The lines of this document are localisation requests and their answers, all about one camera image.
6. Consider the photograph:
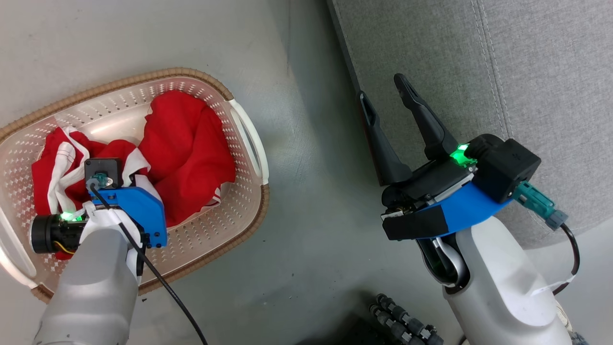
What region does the red and white striped garment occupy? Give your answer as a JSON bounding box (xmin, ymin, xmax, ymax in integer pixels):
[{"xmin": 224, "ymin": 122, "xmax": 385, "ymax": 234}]
[{"xmin": 32, "ymin": 126, "xmax": 151, "ymax": 262}]

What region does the left gripper, blue cover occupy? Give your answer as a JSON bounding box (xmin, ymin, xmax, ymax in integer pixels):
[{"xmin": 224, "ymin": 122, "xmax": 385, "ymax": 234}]
[{"xmin": 30, "ymin": 187, "xmax": 168, "ymax": 254}]

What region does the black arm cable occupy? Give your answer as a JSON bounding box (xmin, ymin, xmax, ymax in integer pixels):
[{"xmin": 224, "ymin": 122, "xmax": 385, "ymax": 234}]
[
  {"xmin": 89, "ymin": 173, "xmax": 209, "ymax": 345},
  {"xmin": 512, "ymin": 181, "xmax": 581, "ymax": 296}
]

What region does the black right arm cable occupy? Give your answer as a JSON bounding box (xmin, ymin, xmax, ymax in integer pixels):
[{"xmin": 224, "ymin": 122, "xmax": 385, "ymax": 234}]
[{"xmin": 512, "ymin": 181, "xmax": 581, "ymax": 296}]

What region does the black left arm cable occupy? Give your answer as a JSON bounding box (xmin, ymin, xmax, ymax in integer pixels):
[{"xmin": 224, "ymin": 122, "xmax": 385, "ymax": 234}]
[{"xmin": 89, "ymin": 173, "xmax": 209, "ymax": 345}]

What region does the plain red shirt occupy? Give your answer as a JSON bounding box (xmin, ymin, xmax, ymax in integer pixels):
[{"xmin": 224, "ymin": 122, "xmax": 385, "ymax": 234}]
[{"xmin": 138, "ymin": 90, "xmax": 236, "ymax": 228}]

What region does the white plastic basket, wicker rim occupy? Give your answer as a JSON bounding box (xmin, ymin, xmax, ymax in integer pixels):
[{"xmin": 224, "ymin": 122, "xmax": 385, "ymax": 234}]
[{"xmin": 0, "ymin": 68, "xmax": 270, "ymax": 303}]

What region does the black corrugated cable conduit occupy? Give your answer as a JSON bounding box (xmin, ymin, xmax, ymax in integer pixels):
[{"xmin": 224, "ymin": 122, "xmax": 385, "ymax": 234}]
[{"xmin": 369, "ymin": 293, "xmax": 444, "ymax": 345}]

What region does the right gripper, blue cover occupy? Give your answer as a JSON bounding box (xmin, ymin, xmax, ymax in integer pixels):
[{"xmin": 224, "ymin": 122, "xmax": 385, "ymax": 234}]
[{"xmin": 359, "ymin": 73, "xmax": 513, "ymax": 241}]

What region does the grey fabric sofa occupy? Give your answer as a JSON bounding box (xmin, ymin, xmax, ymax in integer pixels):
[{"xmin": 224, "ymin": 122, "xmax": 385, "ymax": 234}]
[{"xmin": 327, "ymin": 0, "xmax": 613, "ymax": 250}]

